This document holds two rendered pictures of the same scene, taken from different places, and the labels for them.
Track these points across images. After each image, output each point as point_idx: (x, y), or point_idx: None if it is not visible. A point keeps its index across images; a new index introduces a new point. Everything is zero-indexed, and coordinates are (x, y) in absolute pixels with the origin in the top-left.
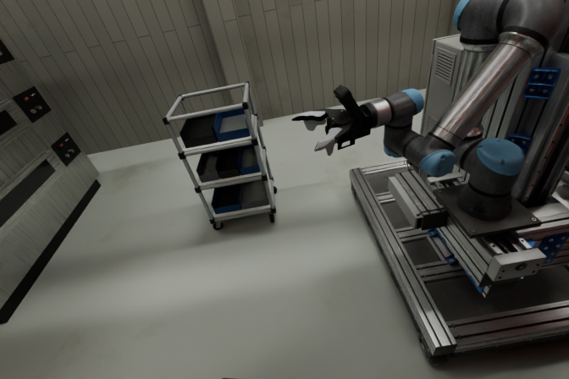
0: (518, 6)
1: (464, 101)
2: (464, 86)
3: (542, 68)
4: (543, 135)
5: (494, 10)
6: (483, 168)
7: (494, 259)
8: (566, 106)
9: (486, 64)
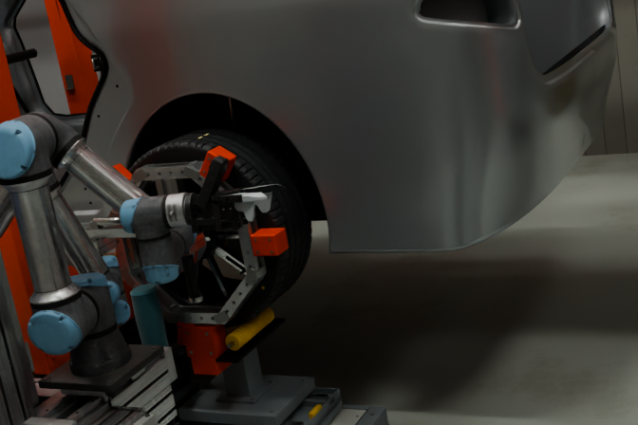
0: (60, 124)
1: (136, 186)
2: (115, 184)
3: None
4: (10, 295)
5: (51, 133)
6: (107, 292)
7: (166, 352)
8: (1, 253)
9: (102, 162)
